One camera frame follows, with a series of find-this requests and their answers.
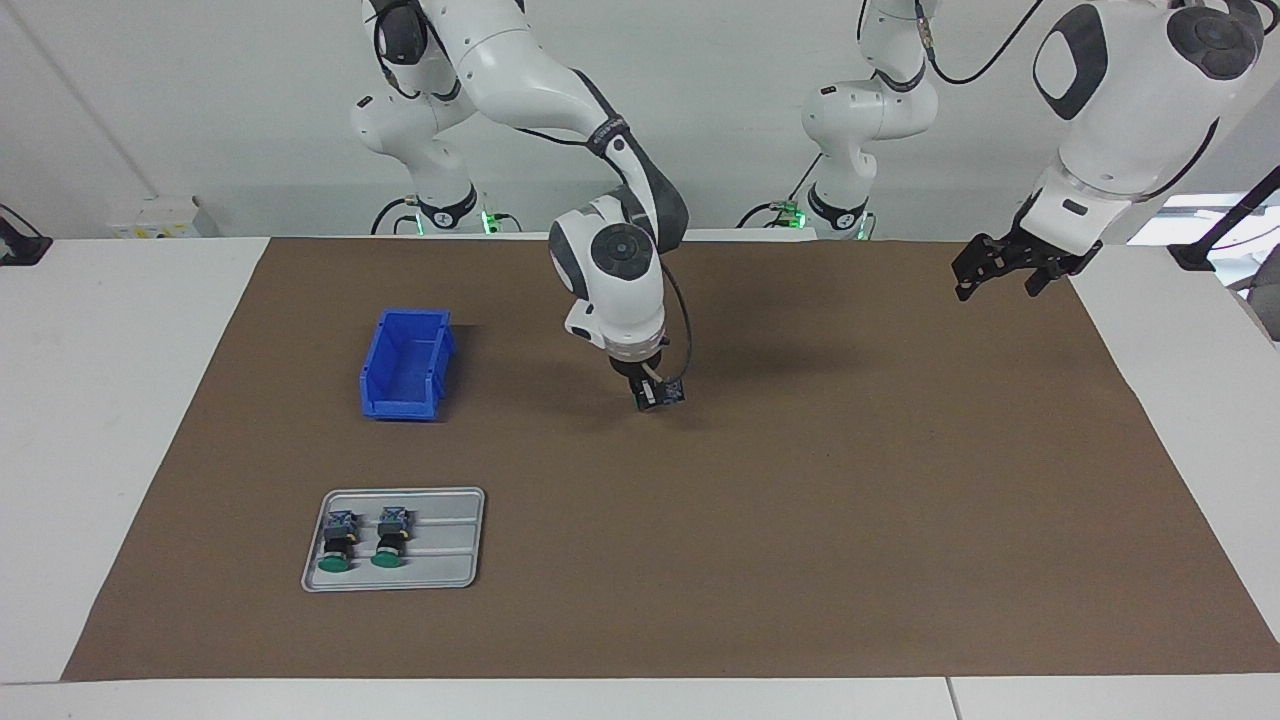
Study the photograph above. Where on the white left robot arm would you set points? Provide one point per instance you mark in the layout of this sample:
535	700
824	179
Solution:
1130	110

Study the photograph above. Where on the grey metal tray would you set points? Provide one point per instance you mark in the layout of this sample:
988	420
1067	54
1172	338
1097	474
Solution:
445	560

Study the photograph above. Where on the brown table mat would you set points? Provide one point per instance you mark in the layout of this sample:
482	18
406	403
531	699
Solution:
700	550

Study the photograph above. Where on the black camera stand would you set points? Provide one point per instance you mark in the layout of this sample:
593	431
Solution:
1192	258

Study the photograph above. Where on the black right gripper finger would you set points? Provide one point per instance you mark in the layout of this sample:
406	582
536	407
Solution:
650	402
655	377

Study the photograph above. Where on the white socket box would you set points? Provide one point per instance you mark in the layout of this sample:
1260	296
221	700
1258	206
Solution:
160	218

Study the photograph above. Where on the black clamp mount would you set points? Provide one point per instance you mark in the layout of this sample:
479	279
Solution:
22	250

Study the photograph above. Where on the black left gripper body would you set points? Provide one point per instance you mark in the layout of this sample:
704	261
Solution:
1030	250

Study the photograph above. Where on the blue plastic storage bin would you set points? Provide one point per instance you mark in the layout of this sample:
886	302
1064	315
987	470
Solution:
405	395

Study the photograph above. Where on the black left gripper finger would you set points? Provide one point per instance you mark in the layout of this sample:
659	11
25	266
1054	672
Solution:
1040	278
975	262

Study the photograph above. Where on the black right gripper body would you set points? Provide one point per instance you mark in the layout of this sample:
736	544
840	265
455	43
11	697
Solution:
632	368

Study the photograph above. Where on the grey chair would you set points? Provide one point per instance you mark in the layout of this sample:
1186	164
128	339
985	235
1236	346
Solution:
1268	305

